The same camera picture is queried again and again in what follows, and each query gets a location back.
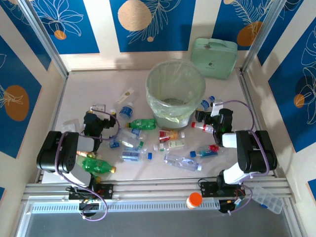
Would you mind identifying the blue cap blue label bottle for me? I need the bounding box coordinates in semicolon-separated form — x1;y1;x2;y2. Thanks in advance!
200;95;216;112

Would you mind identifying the small blue label water bottle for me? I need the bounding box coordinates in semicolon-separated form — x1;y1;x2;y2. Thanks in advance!
119;102;135;119

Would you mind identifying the small blue cap bottle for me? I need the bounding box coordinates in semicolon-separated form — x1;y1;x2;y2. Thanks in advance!
109;135;121;149

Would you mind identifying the clear plastic bottle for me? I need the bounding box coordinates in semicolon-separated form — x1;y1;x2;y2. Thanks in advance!
61;118;81;134

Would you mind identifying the clear bottle green cap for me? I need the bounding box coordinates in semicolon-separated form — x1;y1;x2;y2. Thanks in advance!
119;138;145;150

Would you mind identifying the clear square tube bottle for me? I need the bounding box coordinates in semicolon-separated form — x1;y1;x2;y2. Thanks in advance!
110;86;138;115

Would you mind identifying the red and blue label bottle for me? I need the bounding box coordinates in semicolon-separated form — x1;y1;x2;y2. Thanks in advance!
189;144;220;158

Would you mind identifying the green labelled soda bottle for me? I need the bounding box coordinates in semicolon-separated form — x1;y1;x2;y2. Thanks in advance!
125;118;158;131

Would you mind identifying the large clear water bottle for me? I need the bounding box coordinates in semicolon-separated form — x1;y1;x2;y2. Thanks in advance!
162;152;202;172

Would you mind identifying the translucent green trash bin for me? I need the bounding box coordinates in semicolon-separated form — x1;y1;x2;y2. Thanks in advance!
145;61;206;123
145;61;206;131

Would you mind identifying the small green label bottle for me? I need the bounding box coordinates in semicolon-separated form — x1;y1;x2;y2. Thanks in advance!
167;140;186;150

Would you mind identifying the red yellow crushed bottle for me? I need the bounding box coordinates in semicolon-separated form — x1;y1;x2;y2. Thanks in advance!
158;129;186;144

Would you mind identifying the mint green zip case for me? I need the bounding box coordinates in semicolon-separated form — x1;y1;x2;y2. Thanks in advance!
190;37;238;80

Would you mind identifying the orange lid pill bottle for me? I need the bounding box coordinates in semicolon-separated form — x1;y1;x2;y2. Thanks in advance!
185;192;203;210

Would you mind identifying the black electronics module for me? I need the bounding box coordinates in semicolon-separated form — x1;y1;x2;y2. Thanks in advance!
218;197;245;215
78;198;101;218

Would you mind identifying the clear plastic organizer box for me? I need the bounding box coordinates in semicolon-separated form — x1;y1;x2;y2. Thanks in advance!
251;185;284;215

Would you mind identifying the grey metal sheet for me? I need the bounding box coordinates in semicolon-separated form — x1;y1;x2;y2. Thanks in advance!
17;196;304;237

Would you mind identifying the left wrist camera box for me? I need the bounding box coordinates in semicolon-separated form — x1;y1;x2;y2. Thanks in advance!
89;103;107;113

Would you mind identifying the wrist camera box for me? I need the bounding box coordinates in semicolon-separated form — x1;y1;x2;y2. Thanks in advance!
210;99;223;117
89;103;107;113

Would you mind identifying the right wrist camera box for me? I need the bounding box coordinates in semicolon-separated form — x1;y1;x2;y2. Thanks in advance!
210;99;223;117

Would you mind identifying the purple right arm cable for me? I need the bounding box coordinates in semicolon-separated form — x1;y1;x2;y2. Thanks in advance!
217;100;270;215

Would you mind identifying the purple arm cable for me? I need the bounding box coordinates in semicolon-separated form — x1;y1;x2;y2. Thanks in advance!
55;110;121;221
217;100;270;215

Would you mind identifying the aluminium side rail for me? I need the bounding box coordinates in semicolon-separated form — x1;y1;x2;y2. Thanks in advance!
237;69;279;178

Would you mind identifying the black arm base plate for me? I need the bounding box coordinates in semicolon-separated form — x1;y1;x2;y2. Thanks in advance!
199;181;246;198
68;183;115;200

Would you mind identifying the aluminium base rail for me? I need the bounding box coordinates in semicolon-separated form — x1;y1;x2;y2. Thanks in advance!
23;178;289;202

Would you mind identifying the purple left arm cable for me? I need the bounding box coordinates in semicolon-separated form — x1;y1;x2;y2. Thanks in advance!
55;110;121;221

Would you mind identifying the white slotted cable duct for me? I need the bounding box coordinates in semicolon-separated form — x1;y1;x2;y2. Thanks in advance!
32;200;220;214

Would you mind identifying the aluminium frame post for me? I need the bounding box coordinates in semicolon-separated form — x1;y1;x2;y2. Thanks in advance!
17;0;70;79
240;0;289;74

